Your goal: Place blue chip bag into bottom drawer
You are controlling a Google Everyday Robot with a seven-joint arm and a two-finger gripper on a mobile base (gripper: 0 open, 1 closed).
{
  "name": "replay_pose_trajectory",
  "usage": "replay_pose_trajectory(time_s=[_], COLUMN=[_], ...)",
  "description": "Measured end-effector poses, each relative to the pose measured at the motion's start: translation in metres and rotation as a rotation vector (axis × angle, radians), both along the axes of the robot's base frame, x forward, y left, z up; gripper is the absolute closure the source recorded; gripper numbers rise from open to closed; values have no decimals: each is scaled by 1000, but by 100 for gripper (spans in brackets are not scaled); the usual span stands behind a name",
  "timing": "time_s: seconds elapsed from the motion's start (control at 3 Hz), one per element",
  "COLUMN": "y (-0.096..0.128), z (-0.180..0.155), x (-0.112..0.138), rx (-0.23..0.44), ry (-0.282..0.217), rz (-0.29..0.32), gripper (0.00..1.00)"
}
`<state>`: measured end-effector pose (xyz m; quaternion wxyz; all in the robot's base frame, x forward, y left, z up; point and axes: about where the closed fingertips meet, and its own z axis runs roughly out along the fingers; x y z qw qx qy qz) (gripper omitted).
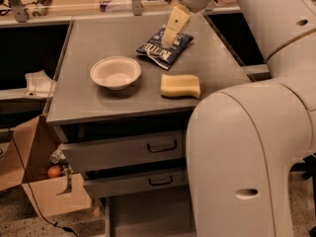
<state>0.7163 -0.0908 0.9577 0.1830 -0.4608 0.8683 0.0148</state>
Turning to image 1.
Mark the blue Kettle chip bag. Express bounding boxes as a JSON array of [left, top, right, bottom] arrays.
[[135, 27, 194, 70]]

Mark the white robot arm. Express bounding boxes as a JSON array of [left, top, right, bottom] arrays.
[[186, 0, 316, 237]]

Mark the grey drawer cabinet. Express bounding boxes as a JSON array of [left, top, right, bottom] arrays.
[[42, 11, 275, 237]]

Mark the top grey drawer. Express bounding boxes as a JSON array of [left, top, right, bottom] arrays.
[[61, 130, 183, 173]]

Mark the middle grey drawer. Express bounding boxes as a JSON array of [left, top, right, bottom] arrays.
[[84, 168, 188, 198]]

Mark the open bottom grey drawer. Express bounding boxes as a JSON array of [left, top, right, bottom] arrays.
[[109, 186, 197, 237]]

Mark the yellow sponge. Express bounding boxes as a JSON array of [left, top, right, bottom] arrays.
[[160, 74, 200, 99]]

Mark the white paper bowl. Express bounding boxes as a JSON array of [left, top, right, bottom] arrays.
[[90, 56, 141, 90]]

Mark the black and white tool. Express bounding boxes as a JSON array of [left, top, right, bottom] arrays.
[[33, 0, 52, 17]]

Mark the white curved plastic part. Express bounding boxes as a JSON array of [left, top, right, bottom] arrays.
[[24, 70, 57, 98]]

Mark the small can in box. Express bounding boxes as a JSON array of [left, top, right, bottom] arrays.
[[49, 149, 66, 164]]

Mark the black office chair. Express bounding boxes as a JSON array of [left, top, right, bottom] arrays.
[[302, 154, 316, 213]]

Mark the orange fruit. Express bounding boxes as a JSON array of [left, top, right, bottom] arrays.
[[47, 166, 61, 179]]

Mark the brown cardboard box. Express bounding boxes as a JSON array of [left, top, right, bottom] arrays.
[[0, 116, 92, 217]]

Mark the black floor cable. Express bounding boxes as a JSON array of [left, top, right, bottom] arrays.
[[0, 109, 80, 237]]

